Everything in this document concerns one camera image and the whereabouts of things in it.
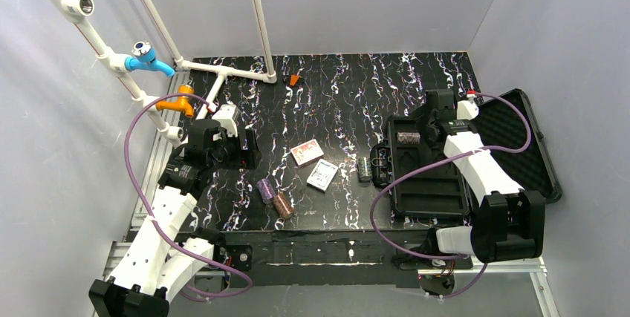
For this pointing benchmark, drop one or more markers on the orange plastic faucet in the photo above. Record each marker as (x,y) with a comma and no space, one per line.
(181,104)

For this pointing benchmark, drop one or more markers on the blue playing card deck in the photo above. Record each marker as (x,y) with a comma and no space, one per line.
(322,175)

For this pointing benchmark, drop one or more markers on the blue plastic faucet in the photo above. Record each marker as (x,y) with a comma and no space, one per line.
(144,58)

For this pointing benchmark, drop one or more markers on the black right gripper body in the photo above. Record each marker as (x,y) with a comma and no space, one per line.
(411,121)

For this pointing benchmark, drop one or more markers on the white pvc pipe frame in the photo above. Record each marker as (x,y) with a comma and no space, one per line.
(77,13)

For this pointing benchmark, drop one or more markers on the purple poker chip stack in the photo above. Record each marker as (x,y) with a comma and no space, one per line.
(266,190)

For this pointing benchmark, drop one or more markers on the aluminium rail frame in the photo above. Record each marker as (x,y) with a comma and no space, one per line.
(307,256)

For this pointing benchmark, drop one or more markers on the orange black poker chip stack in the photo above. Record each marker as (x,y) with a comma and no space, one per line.
(283,207)

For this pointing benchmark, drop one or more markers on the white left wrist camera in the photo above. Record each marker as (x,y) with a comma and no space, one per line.
(228,115)

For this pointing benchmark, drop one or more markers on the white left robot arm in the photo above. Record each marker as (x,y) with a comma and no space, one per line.
(155,268)

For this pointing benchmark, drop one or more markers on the small orange black clip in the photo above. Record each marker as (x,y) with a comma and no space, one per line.
(293,80)

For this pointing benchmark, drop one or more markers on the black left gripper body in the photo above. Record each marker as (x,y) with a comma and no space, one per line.
(250,148)

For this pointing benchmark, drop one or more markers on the black poker set case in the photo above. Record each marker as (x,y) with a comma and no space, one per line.
(442,193)

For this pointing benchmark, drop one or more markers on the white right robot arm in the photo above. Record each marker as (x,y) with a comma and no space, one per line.
(508,221)

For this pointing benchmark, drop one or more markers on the red playing card deck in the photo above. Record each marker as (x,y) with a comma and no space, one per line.
(306,153)

